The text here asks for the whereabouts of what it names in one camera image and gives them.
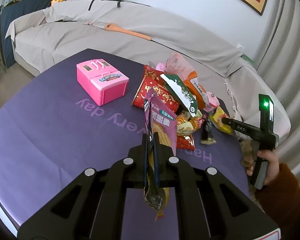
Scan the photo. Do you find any purple chip bag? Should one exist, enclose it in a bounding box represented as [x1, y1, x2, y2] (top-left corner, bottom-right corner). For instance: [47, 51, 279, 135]
[143, 88, 177, 219]

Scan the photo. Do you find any green white milk carton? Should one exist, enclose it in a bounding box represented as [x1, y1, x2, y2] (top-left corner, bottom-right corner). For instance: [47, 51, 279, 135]
[160, 74, 198, 117]

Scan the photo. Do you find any red snack bag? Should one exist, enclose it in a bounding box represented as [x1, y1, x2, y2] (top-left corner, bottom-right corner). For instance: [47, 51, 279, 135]
[132, 65, 180, 113]

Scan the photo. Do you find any orange plastic bag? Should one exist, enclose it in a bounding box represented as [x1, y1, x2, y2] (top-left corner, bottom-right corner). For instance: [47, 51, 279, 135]
[165, 53, 208, 109]

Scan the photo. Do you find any right forearm red sleeve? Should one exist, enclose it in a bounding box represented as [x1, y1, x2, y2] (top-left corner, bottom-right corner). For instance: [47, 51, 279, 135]
[255, 163, 300, 239]

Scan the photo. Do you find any right hand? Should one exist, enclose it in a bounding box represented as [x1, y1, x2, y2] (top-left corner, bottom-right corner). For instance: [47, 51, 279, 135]
[245, 149, 281, 186]

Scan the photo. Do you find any dark small wrapper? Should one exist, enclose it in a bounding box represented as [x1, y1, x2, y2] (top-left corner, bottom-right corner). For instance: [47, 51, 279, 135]
[200, 111, 216, 145]

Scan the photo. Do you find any yellow snack wrapper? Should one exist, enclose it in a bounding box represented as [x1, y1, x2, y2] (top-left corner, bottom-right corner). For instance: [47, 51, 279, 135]
[209, 106, 232, 135]

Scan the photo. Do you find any purple table cloth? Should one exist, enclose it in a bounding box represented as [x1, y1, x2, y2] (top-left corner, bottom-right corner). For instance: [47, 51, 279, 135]
[0, 49, 249, 239]

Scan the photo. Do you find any pink toy fridge box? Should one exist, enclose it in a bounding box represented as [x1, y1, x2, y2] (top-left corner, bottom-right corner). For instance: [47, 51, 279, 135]
[76, 59, 129, 106]

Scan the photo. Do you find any white curtain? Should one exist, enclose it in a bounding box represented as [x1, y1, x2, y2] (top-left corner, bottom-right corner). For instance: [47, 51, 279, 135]
[256, 0, 300, 174]

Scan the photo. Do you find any orange back scratcher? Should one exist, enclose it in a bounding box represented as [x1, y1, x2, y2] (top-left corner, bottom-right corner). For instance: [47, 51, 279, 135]
[104, 23, 152, 41]

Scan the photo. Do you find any grey covered sofa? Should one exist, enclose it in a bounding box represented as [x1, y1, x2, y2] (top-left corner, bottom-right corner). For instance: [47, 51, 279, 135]
[5, 1, 291, 142]

